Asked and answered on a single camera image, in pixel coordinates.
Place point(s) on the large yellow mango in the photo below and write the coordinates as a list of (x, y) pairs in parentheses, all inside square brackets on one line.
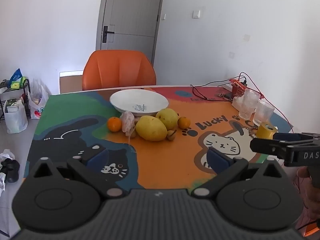
[(151, 128)]

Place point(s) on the black metal shelf rack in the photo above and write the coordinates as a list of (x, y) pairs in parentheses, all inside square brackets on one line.
[(26, 87)]

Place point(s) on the orange chair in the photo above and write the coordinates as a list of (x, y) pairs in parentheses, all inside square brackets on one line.
[(120, 70)]

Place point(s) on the small brown fruit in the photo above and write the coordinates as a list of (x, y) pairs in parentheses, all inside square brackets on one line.
[(171, 135), (133, 132)]

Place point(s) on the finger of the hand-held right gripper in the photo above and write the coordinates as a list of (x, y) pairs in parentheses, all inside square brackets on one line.
[(267, 147), (287, 136)]

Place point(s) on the grey door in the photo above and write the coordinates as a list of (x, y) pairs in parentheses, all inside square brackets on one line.
[(135, 12)]

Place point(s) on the clear plastic bag red print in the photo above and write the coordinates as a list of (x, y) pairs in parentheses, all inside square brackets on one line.
[(37, 105)]

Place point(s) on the person's right hand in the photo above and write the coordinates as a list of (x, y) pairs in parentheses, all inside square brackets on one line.
[(303, 180)]

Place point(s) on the crumpled white paper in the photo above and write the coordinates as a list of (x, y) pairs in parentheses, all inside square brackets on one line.
[(6, 153)]

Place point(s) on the red plastic basket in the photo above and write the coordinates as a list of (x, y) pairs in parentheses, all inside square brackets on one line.
[(238, 88)]

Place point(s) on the yellow tape roll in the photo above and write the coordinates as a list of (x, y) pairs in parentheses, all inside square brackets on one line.
[(266, 131)]

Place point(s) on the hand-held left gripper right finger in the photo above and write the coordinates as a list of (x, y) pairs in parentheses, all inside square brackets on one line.
[(217, 160)]

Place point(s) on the black shoe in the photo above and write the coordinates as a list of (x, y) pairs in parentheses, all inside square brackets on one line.
[(11, 168)]

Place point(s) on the orange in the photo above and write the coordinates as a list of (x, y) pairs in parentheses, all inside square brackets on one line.
[(115, 124), (184, 123)]

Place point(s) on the colourful cat print table mat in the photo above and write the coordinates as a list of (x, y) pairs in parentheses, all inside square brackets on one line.
[(162, 160)]

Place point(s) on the green and yellow packet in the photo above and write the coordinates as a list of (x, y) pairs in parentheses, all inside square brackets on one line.
[(18, 83)]

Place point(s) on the white light switch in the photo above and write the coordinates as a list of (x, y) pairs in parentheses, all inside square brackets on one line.
[(196, 14)]

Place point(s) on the brown board with white frame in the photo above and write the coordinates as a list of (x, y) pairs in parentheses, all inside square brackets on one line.
[(71, 82)]

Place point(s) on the white ceramic bowl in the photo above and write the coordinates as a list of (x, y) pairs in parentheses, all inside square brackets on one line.
[(140, 100)]

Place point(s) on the white plastic bag with books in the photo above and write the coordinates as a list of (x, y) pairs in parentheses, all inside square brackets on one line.
[(15, 120)]

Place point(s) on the yellow pear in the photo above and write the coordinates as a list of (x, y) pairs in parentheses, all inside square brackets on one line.
[(167, 117)]

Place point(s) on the crumpled white plastic wrap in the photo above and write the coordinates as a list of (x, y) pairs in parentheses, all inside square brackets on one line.
[(237, 103)]

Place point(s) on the ribbed clear glass cup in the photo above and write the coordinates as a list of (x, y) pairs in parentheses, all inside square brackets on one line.
[(263, 113), (248, 103)]

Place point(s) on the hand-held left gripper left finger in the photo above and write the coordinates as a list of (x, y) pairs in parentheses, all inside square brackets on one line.
[(98, 159)]

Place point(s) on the bunch of keys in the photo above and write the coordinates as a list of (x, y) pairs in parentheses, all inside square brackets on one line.
[(222, 95)]

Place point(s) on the blue bag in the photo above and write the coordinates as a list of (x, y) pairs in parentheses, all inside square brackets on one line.
[(16, 75)]

